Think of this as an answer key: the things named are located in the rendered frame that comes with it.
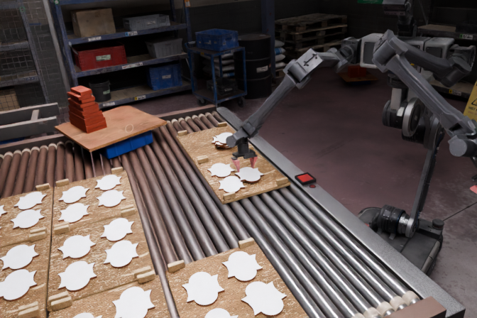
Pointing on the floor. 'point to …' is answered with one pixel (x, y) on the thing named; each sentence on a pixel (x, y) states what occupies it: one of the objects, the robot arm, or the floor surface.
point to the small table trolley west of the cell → (215, 79)
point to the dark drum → (254, 65)
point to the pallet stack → (311, 36)
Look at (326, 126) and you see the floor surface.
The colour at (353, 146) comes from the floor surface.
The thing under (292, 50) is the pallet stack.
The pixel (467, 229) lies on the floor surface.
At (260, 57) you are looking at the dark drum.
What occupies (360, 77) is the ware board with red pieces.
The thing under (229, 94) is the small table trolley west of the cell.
